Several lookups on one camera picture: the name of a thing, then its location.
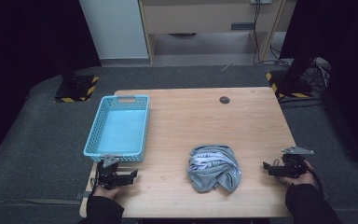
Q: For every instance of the grey printed T-shirt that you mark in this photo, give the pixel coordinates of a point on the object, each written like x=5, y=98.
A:
x=213, y=174

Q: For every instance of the black stand pole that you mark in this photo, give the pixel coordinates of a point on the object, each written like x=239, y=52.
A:
x=300, y=67
x=68, y=73

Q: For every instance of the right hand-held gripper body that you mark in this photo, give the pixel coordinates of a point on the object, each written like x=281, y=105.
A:
x=292, y=163

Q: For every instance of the white cabinet panel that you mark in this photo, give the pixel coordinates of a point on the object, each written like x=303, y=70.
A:
x=115, y=28

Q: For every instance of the light wooden desk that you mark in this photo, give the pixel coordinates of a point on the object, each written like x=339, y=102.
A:
x=199, y=18

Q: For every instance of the grey round table grommet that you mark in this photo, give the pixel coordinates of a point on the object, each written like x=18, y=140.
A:
x=224, y=100

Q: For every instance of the person's right hand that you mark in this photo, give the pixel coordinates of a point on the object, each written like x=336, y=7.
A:
x=301, y=179

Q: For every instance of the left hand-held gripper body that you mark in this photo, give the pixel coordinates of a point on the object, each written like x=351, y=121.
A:
x=110, y=174

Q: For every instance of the person's left hand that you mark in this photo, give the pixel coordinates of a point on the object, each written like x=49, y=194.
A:
x=105, y=192

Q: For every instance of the striped black stand base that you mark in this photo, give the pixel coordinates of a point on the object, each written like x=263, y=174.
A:
x=77, y=90
x=289, y=85

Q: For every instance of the light blue plastic basket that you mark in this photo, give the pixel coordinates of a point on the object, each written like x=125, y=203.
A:
x=121, y=130

